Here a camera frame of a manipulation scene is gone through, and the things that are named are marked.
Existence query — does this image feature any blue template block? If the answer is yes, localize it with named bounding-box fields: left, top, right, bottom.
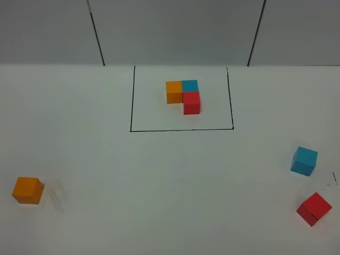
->
left=182, top=80, right=199, bottom=92

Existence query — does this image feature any orange template block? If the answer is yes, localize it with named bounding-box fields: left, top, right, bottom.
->
left=166, top=81, right=183, bottom=104

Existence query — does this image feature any red template block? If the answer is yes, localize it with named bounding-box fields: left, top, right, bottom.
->
left=183, top=91, right=201, bottom=115

